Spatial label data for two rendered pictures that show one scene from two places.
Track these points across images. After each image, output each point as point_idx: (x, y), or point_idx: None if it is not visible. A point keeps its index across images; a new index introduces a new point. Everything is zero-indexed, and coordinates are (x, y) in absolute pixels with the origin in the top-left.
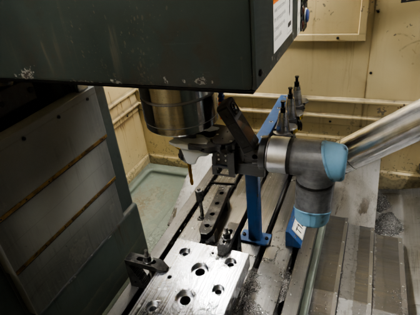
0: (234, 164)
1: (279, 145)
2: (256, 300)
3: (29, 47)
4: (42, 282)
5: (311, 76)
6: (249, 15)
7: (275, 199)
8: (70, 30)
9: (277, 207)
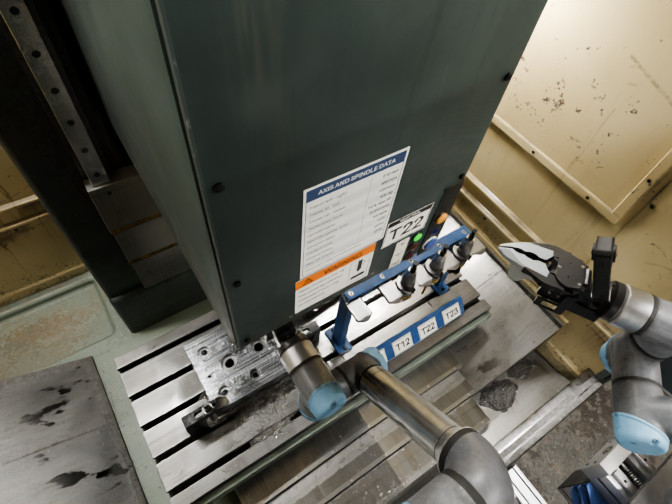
0: (266, 335)
1: (293, 358)
2: (287, 395)
3: (134, 160)
4: (155, 269)
5: (538, 210)
6: (229, 317)
7: (392, 312)
8: (150, 185)
9: (390, 320)
